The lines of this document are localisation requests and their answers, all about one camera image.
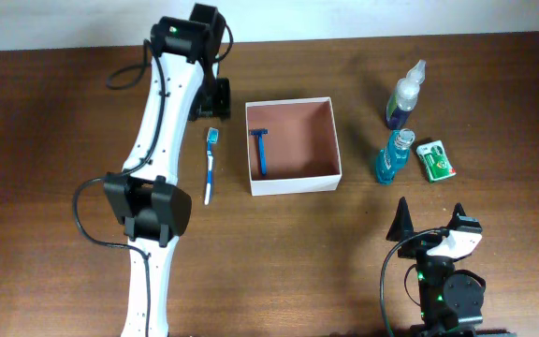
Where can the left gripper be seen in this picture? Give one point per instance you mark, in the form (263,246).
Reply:
(222,108)

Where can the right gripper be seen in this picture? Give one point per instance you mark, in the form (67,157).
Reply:
(402,225)

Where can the blue white toothbrush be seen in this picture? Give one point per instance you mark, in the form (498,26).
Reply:
(212,138)

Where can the blue disposable razor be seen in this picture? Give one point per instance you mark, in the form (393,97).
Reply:
(259,134)

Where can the blue mouthwash bottle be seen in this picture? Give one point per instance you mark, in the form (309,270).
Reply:
(394,156)

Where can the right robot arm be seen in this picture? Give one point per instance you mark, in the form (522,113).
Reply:
(450,299)

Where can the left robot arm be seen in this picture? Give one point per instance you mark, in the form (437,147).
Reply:
(144,197)

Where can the green soap packet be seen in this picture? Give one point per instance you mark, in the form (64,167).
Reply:
(435,160)

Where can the white cardboard box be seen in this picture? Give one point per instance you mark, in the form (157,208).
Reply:
(302,149)

